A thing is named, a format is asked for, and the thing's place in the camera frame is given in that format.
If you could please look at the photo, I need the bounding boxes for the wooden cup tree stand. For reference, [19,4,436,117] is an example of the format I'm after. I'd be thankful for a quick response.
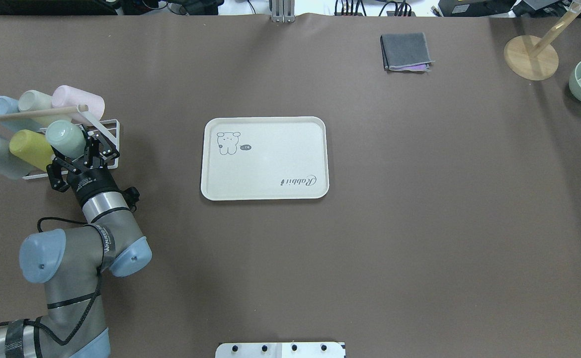
[503,0,581,81]

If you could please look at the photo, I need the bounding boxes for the yellow cup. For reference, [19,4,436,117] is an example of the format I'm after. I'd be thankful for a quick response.
[9,129,55,172]

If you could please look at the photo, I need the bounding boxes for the wooden rack handle rod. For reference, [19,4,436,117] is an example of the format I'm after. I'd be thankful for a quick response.
[0,104,89,122]

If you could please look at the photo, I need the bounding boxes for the grey cup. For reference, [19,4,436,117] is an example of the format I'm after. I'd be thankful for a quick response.
[0,138,34,180]

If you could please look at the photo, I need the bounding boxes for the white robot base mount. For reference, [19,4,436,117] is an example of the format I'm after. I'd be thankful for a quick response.
[215,342,347,358]

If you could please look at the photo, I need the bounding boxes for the cream rabbit tray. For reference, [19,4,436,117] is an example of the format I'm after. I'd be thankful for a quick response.
[201,116,330,201]

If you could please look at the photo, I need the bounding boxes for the white wire cup rack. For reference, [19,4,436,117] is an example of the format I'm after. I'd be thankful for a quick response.
[22,118,122,180]

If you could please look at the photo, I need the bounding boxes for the grey folded cloth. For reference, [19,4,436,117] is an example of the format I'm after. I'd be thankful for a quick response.
[380,32,433,73]

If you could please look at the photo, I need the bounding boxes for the cream cup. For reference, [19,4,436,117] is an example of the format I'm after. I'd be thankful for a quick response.
[18,89,72,128]

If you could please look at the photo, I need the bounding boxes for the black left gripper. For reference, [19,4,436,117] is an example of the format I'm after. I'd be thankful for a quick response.
[46,131,140,209]

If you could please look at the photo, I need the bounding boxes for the blue cup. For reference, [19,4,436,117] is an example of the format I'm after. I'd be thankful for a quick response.
[0,95,40,132]

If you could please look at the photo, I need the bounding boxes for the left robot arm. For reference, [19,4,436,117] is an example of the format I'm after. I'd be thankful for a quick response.
[0,130,152,358]

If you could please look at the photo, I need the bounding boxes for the aluminium frame post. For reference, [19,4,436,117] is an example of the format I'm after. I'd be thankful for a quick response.
[268,0,295,23]

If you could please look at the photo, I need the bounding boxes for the green cup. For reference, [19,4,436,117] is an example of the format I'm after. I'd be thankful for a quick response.
[45,120,86,159]

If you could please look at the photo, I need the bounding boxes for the pink cup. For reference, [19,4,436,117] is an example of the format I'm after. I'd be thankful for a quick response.
[51,85,105,120]

